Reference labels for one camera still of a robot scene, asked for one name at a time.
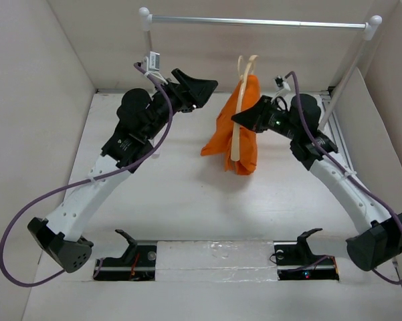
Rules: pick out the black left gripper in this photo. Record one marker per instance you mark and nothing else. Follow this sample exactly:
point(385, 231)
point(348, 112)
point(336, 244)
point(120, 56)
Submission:
point(191, 94)

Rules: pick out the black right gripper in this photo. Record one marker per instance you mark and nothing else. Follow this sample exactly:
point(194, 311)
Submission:
point(255, 117)

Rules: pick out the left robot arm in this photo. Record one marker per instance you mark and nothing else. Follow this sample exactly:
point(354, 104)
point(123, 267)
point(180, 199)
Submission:
point(141, 117)

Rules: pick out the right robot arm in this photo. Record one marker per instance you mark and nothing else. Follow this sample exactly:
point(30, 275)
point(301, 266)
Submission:
point(379, 237)

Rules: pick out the white clothes rack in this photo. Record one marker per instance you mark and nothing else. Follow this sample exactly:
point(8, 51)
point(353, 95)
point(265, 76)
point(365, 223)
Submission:
point(368, 29)

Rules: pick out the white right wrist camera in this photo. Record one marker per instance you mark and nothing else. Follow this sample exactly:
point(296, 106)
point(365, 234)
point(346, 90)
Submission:
point(281, 85)

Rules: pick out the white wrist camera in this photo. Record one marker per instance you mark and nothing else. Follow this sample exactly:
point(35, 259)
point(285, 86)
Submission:
point(281, 85)
point(150, 67)

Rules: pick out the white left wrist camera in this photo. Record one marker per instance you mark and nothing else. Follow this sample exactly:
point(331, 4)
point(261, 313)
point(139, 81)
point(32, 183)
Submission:
point(150, 67)

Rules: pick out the aluminium rail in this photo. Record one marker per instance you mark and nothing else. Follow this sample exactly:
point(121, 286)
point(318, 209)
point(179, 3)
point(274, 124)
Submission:
point(332, 127)

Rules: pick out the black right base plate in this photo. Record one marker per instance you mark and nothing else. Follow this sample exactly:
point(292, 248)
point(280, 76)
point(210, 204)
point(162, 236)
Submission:
point(295, 260)

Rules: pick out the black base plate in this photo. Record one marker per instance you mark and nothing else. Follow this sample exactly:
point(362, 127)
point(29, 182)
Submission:
point(136, 264)
point(295, 260)

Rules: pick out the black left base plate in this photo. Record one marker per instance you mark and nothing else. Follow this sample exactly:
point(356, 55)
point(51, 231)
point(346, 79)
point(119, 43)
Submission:
point(136, 264)

